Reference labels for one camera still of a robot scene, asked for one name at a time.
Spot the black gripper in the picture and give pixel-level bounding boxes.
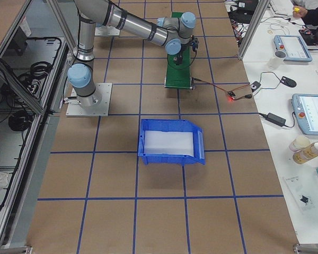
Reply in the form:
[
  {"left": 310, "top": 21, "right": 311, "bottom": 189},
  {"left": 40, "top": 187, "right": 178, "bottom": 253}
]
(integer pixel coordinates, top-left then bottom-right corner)
[{"left": 174, "top": 46, "right": 188, "bottom": 66}]

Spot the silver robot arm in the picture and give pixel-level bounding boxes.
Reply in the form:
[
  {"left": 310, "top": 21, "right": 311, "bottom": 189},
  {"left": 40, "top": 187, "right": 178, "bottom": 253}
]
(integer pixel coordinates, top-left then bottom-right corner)
[{"left": 67, "top": 1, "right": 198, "bottom": 107}]

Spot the green conveyor belt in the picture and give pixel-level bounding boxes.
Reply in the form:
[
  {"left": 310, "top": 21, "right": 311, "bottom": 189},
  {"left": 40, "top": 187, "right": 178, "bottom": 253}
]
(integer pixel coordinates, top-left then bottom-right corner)
[{"left": 157, "top": 12, "right": 196, "bottom": 89}]

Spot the red-lit sensor module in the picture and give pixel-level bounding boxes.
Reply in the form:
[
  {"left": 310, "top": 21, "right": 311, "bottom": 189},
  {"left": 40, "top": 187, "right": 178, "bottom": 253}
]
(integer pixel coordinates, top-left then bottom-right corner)
[{"left": 227, "top": 91, "right": 235, "bottom": 102}]

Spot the blue plastic bin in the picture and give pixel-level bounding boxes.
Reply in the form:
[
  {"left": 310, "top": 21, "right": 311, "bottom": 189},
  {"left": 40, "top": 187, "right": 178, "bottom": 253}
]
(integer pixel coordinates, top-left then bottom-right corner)
[{"left": 138, "top": 119, "right": 206, "bottom": 166}]

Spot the white mug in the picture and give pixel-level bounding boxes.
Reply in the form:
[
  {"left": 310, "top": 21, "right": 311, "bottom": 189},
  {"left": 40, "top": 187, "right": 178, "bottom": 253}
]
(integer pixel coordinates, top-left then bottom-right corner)
[{"left": 268, "top": 50, "right": 287, "bottom": 69}]

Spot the black mouse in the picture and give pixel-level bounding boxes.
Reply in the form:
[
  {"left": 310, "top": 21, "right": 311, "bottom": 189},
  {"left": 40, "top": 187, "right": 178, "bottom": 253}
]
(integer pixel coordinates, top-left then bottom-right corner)
[{"left": 280, "top": 76, "right": 297, "bottom": 88}]

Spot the black power adapter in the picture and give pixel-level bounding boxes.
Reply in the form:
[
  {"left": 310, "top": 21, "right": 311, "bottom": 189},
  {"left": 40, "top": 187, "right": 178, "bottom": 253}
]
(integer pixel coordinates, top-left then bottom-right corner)
[{"left": 266, "top": 113, "right": 286, "bottom": 127}]

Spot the blue teach pendant far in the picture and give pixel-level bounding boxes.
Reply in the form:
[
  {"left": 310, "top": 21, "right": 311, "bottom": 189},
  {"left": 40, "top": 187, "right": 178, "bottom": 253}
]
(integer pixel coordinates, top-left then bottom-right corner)
[{"left": 273, "top": 35, "right": 312, "bottom": 62}]

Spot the blue teach pendant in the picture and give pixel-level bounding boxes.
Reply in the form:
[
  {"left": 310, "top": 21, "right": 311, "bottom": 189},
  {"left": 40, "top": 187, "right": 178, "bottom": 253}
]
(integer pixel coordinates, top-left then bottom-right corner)
[
  {"left": 273, "top": 35, "right": 312, "bottom": 62},
  {"left": 291, "top": 94, "right": 318, "bottom": 135}
]

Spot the blue teach pendant near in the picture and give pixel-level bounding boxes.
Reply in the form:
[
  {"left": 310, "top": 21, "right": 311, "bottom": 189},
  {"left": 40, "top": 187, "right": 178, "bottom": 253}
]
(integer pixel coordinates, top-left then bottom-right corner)
[{"left": 291, "top": 94, "right": 318, "bottom": 135}]

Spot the person at desk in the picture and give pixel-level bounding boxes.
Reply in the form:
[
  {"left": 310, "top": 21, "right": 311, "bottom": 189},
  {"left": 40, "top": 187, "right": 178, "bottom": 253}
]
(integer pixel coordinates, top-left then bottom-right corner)
[{"left": 291, "top": 1, "right": 318, "bottom": 31}]

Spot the yellow drink can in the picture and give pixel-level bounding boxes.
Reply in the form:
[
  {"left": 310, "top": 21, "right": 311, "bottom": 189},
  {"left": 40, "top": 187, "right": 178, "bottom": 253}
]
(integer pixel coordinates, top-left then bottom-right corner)
[{"left": 293, "top": 142, "right": 318, "bottom": 165}]

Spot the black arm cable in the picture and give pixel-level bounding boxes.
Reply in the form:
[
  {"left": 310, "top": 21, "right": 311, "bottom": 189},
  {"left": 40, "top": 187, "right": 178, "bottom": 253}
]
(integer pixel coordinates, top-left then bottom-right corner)
[{"left": 167, "top": 50, "right": 198, "bottom": 70}]

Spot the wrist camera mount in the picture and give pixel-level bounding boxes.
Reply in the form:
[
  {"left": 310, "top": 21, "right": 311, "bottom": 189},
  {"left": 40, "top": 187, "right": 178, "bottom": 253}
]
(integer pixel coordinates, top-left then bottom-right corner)
[{"left": 190, "top": 35, "right": 199, "bottom": 53}]

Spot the red black sensor wire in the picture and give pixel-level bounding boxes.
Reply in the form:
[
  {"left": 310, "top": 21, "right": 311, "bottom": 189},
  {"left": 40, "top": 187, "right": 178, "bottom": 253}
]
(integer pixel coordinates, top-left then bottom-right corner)
[{"left": 192, "top": 77, "right": 253, "bottom": 102}]

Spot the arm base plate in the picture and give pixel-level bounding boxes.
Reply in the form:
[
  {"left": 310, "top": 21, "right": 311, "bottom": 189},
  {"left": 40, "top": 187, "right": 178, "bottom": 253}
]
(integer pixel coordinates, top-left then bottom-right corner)
[
  {"left": 95, "top": 26, "right": 120, "bottom": 37},
  {"left": 66, "top": 83, "right": 112, "bottom": 117}
]

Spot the aluminium frame post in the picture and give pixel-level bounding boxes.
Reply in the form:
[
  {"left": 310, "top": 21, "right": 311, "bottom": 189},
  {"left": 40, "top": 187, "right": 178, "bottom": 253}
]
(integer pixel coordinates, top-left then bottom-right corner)
[{"left": 237, "top": 0, "right": 270, "bottom": 60}]

